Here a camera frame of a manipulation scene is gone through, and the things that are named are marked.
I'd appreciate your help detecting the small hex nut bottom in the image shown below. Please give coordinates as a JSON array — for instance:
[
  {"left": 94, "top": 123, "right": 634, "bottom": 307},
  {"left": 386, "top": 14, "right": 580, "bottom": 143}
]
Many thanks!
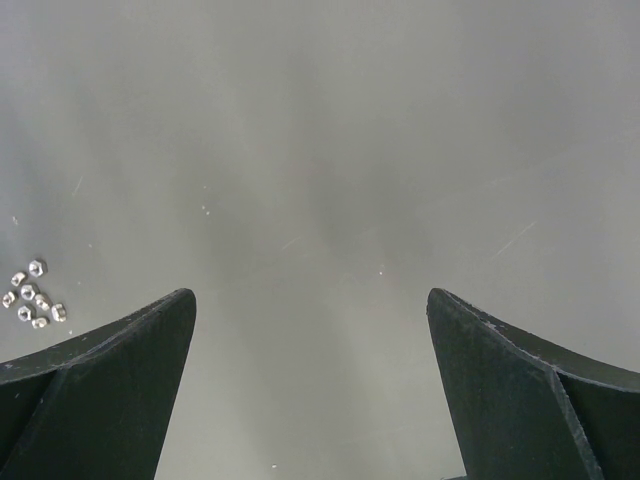
[{"left": 17, "top": 305, "right": 34, "bottom": 322}]

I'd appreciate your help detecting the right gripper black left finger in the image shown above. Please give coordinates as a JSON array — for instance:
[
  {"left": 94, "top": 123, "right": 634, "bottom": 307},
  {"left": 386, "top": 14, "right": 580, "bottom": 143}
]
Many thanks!
[{"left": 1, "top": 289, "right": 196, "bottom": 479}]

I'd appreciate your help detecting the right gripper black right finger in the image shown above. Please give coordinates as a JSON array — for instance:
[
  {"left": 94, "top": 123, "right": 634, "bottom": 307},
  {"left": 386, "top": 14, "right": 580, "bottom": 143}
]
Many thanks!
[{"left": 426, "top": 288, "right": 639, "bottom": 479}]

